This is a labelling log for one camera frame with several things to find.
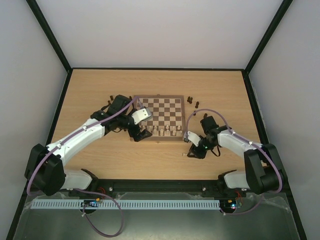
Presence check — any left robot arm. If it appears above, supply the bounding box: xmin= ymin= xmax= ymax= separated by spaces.
xmin=24 ymin=95 xmax=153 ymax=196

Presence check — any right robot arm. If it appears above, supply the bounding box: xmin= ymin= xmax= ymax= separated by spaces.
xmin=183 ymin=116 xmax=287 ymax=196

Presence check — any wooden chess board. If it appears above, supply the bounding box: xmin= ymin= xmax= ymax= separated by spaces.
xmin=134 ymin=94 xmax=186 ymax=142

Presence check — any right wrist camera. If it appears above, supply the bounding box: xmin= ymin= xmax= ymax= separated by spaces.
xmin=183 ymin=131 xmax=201 ymax=147

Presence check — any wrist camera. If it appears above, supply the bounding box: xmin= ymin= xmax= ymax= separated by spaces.
xmin=131 ymin=108 xmax=153 ymax=125
xmin=183 ymin=131 xmax=201 ymax=147

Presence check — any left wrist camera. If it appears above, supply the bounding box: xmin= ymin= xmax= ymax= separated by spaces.
xmin=131 ymin=108 xmax=153 ymax=125

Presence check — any black frame rail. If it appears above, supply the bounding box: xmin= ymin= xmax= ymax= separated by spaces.
xmin=24 ymin=178 xmax=291 ymax=198

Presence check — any white slotted cable duct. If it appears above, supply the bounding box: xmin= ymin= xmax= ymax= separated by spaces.
xmin=30 ymin=199 xmax=220 ymax=210

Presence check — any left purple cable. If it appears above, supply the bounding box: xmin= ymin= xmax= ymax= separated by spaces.
xmin=26 ymin=96 xmax=144 ymax=237

